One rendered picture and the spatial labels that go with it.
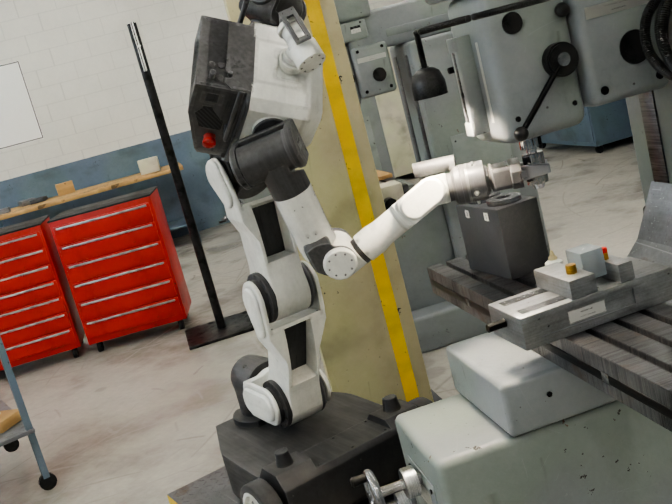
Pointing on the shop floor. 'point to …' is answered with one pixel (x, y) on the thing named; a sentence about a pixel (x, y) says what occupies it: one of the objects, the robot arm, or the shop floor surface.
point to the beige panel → (371, 279)
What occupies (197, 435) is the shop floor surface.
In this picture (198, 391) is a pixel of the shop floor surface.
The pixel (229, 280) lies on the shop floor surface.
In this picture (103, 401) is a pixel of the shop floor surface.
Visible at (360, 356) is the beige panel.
